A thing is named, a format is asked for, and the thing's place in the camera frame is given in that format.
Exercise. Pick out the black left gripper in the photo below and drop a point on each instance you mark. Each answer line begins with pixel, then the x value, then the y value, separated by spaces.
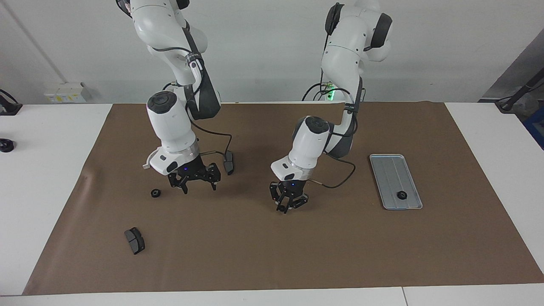
pixel 292 189

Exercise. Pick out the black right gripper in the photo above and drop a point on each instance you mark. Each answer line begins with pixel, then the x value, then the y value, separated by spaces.
pixel 191 170

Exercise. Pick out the large black bearing gear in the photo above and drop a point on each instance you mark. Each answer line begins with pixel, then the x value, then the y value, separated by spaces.
pixel 156 193
pixel 401 195

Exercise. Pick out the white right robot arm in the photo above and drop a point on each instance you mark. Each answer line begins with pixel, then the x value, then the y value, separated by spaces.
pixel 172 123

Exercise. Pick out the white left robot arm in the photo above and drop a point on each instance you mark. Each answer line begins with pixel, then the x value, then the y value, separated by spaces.
pixel 310 144

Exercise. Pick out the silver metal tray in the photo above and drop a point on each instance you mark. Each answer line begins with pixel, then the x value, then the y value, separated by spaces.
pixel 391 170

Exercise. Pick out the long dark brake pad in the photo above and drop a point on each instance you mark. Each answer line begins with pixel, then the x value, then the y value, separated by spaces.
pixel 229 166

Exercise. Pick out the brown table mat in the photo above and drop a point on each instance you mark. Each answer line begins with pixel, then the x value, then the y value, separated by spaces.
pixel 276 255

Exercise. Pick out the short dark brake pad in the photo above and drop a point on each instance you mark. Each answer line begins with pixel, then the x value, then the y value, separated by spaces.
pixel 136 242

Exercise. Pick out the white power strip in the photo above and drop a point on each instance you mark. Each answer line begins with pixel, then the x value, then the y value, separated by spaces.
pixel 63 93

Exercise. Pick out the black round knob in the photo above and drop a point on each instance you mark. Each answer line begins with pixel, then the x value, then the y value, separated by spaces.
pixel 6 145

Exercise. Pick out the black table clamp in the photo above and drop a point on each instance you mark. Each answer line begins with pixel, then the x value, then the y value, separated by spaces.
pixel 8 108

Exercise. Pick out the black stand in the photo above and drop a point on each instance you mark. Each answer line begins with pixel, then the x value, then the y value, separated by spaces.
pixel 516 94

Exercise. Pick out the blue crate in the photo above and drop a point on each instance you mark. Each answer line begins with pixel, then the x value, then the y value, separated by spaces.
pixel 536 127

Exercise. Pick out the white curved plastic bracket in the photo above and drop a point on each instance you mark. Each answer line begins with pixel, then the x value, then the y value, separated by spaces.
pixel 145 166

